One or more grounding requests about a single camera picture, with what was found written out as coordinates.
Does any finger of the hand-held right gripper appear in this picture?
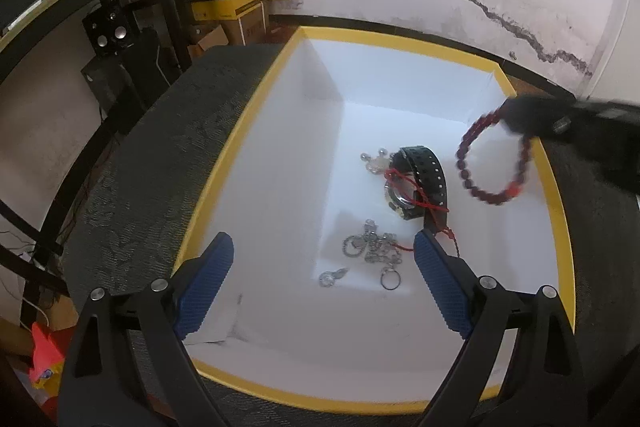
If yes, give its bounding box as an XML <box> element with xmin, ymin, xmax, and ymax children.
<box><xmin>501</xmin><ymin>95</ymin><xmax>576</xmax><ymax>140</ymax></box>

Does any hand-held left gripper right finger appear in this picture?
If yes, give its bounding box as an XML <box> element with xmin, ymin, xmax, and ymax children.
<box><xmin>412</xmin><ymin>227</ymin><xmax>587</xmax><ymax>427</ymax></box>

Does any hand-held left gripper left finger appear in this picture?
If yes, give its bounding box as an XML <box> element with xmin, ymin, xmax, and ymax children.
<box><xmin>57</xmin><ymin>231</ymin><xmax>236</xmax><ymax>427</ymax></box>

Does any red string necklace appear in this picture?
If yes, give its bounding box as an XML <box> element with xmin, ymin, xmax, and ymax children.
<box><xmin>384</xmin><ymin>167</ymin><xmax>459</xmax><ymax>256</ymax></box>

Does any silver ring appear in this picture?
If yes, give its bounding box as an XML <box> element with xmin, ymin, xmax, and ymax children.
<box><xmin>379</xmin><ymin>267</ymin><xmax>401</xmax><ymax>292</ymax></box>

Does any silver chain necklace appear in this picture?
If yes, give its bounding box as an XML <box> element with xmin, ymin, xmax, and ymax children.
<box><xmin>341</xmin><ymin>219</ymin><xmax>405</xmax><ymax>266</ymax></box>

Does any red bead bracelet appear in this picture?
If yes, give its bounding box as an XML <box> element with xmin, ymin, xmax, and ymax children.
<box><xmin>455</xmin><ymin>107</ymin><xmax>534</xmax><ymax>206</ymax></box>

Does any black wristwatch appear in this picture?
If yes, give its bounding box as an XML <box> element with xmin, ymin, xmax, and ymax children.
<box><xmin>383</xmin><ymin>145</ymin><xmax>449</xmax><ymax>222</ymax></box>

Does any yellow box with white inside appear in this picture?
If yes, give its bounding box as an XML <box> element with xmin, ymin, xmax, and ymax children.
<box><xmin>172</xmin><ymin>26</ymin><xmax>576</xmax><ymax>414</ymax></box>

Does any silver crown brooch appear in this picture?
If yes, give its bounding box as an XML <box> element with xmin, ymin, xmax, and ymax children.
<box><xmin>359</xmin><ymin>148</ymin><xmax>394</xmax><ymax>178</ymax></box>

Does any black subwoofer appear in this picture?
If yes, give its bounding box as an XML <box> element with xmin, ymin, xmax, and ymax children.
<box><xmin>81</xmin><ymin>27</ymin><xmax>171</xmax><ymax>134</ymax></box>

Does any brown cardboard box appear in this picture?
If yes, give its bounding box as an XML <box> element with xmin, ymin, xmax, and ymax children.
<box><xmin>187</xmin><ymin>4</ymin><xmax>271</xmax><ymax>63</ymax></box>

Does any black speaker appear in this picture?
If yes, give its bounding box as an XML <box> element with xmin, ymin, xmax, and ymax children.
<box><xmin>82</xmin><ymin>4</ymin><xmax>139</xmax><ymax>56</ymax></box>

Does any yellow and black box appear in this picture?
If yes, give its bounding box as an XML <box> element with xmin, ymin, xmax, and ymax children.
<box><xmin>190</xmin><ymin>0</ymin><xmax>265</xmax><ymax>26</ymax></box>

